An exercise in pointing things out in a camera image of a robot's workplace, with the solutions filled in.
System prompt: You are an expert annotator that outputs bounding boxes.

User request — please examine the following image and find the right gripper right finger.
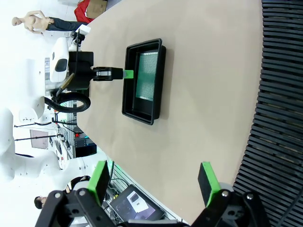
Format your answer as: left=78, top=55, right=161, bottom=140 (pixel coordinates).
left=191, top=162, right=273, bottom=227

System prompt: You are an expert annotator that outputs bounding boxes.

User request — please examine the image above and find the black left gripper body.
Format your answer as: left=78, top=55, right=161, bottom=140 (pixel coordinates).
left=68, top=51, right=95, bottom=90

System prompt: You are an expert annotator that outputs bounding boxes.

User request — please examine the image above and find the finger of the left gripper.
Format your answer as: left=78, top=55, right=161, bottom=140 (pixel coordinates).
left=93, top=67, right=134, bottom=82

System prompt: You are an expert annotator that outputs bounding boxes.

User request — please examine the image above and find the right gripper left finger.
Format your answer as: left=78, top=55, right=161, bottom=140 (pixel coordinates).
left=35, top=160, right=112, bottom=227

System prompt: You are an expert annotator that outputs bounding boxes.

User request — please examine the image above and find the black plastic ESD tray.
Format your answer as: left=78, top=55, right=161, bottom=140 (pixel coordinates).
left=121, top=38, right=167, bottom=126

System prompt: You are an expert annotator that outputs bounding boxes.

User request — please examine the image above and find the green printed circuit board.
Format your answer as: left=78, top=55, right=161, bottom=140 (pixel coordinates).
left=136, top=51, right=159, bottom=102

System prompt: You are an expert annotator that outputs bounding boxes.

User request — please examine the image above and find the black tablet screen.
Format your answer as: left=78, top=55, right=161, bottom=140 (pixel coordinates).
left=109, top=184, right=165, bottom=221

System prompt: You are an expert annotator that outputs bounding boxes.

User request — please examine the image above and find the red cloth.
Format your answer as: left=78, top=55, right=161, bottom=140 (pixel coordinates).
left=74, top=0, right=95, bottom=24

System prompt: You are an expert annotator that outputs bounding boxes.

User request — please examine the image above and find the person with black hair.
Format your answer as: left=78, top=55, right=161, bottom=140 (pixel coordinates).
left=34, top=195, right=48, bottom=210

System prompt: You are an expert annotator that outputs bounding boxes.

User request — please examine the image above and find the brown cardboard box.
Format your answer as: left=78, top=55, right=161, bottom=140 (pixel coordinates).
left=86, top=0, right=107, bottom=19

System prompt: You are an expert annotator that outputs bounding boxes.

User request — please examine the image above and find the bare mannequin in jeans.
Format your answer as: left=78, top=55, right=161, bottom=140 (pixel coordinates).
left=11, top=10, right=89, bottom=36

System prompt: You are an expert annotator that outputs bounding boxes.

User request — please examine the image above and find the black tripod stand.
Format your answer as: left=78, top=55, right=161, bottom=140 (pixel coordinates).
left=13, top=121, right=52, bottom=143

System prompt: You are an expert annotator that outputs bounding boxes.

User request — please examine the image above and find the white display board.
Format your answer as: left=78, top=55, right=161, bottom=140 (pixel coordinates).
left=29, top=129, right=50, bottom=150

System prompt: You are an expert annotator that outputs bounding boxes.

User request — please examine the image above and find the black slotted board rack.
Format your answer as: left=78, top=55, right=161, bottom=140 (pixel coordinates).
left=233, top=0, right=303, bottom=227

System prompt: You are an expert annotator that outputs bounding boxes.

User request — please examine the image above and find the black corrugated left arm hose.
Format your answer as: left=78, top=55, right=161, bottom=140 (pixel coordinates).
left=44, top=91, right=92, bottom=114

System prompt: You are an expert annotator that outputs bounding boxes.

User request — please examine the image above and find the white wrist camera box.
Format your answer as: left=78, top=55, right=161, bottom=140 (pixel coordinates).
left=79, top=25, right=92, bottom=36

